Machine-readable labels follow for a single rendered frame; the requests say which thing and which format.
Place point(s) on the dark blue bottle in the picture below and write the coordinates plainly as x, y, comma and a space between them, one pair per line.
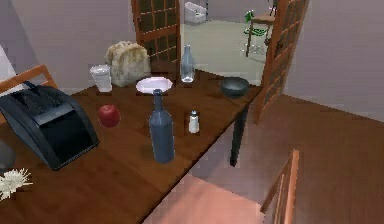
162, 133

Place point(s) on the clear glass bottle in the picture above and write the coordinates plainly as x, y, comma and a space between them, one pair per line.
187, 66

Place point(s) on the white salt shaker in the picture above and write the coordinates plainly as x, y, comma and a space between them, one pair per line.
193, 124

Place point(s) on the white plate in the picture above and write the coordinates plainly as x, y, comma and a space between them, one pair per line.
154, 85

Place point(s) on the dark grey bowl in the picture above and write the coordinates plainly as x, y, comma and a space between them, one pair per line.
234, 86

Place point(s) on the loaf of bread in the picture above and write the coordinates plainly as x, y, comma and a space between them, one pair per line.
128, 63

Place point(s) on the brown wooden table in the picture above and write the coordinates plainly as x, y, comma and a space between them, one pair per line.
126, 160

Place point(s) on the red apple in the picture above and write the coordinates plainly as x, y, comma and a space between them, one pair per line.
108, 115

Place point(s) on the brown panelled door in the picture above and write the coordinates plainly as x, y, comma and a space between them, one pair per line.
281, 56
158, 31

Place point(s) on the clear glass cup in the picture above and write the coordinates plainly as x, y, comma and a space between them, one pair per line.
101, 77

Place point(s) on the white toilet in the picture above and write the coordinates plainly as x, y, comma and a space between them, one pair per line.
195, 12

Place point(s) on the brown wooden chair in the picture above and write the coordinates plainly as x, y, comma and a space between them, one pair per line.
287, 190
25, 77

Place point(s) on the black toaster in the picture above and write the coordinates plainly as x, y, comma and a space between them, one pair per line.
50, 126

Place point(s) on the white spiky plant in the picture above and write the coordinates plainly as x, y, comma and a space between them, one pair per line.
11, 182

